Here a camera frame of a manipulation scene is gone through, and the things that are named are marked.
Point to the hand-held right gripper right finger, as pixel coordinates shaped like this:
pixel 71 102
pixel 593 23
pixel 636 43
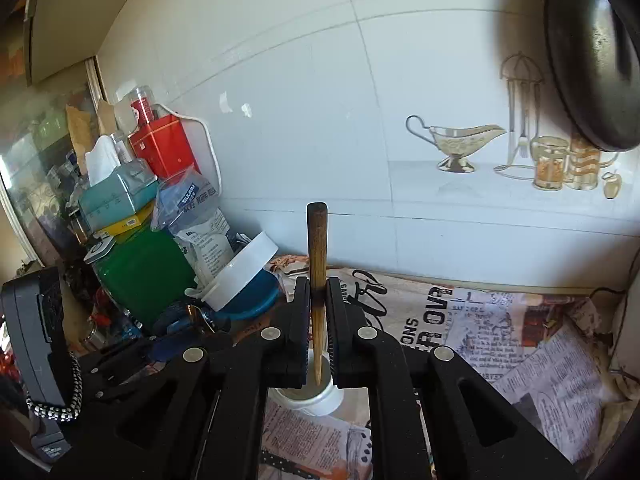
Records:
pixel 334 320

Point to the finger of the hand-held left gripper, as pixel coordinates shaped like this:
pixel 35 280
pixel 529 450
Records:
pixel 130 360

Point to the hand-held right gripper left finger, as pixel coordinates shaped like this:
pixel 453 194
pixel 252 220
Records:
pixel 303 320

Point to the brown wooden chopstick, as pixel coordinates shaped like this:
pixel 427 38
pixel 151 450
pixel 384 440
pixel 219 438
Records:
pixel 316 255

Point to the white cup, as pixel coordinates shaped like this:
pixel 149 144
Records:
pixel 320 401

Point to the blue bowl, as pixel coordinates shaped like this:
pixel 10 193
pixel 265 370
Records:
pixel 255 301

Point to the white round container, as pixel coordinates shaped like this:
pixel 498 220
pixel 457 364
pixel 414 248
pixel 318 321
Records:
pixel 240 270

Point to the green plastic container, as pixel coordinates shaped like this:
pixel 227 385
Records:
pixel 145 275

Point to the small white black device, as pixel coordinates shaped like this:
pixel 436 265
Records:
pixel 100 250

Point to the yellow flat box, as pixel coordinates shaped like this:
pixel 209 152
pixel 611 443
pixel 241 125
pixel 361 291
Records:
pixel 125 222

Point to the clear printed plastic bag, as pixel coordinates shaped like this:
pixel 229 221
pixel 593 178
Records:
pixel 200 230

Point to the teal tissue box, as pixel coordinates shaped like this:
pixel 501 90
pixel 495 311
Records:
pixel 117 195

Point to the brown paper bag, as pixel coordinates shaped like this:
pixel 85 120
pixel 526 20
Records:
pixel 77 125

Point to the red tin box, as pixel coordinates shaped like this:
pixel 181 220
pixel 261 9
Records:
pixel 160 145

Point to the clear bottle with red label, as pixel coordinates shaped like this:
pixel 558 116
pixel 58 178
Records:
pixel 140 110

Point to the black frying pan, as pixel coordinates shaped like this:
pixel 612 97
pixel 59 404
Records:
pixel 585 60

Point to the white wall cabinet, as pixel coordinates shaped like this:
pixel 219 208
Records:
pixel 75 10

